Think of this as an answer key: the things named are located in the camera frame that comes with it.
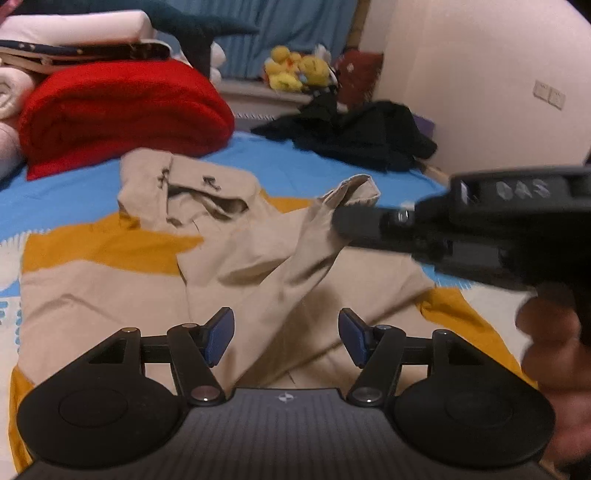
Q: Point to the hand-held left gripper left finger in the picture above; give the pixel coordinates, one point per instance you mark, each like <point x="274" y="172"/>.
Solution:
<point x="219" y="338"/>

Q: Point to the purple cloth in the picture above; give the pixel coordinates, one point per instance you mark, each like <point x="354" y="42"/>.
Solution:
<point x="424" y="123"/>

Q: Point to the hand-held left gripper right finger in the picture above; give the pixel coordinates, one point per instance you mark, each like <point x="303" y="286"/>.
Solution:
<point x="352" y="339"/>

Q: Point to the red folded blanket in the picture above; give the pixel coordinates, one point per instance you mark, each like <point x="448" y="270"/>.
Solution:
<point x="124" y="115"/>

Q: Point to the dark red plush cushion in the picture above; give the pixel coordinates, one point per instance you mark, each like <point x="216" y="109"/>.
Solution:
<point x="358" y="76"/>

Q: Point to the beige jacket with yellow lining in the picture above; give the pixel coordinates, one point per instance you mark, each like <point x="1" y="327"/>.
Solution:
<point x="258" y="263"/>

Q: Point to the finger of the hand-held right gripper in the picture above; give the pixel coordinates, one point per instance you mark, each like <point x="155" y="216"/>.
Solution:
<point x="364" y="226"/>

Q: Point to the navy star-printed cloth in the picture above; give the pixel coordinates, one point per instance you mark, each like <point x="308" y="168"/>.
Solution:
<point x="78" y="50"/>

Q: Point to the white folded pillow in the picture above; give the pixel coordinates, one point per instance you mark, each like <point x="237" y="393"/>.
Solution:
<point x="78" y="27"/>

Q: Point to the white rolled blanket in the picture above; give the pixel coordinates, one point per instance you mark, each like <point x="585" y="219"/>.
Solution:
<point x="14" y="92"/>

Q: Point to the blue and white printed bedsheet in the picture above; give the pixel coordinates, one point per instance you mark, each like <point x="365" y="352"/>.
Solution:
<point x="69" y="194"/>

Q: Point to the dark teal shark plush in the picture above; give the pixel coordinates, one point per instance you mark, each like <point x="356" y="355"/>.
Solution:
<point x="194" y="27"/>

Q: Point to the pale pink rolled blanket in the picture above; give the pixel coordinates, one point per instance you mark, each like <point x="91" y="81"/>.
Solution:
<point x="9" y="147"/>

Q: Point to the blue curtain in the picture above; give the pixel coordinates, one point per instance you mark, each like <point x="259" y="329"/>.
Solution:
<point x="286" y="23"/>

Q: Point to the person's right hand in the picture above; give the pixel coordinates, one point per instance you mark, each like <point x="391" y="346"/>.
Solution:
<point x="549" y="334"/>

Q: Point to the pile of black clothes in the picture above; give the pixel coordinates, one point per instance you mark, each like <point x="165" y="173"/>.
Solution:
<point x="364" y="131"/>

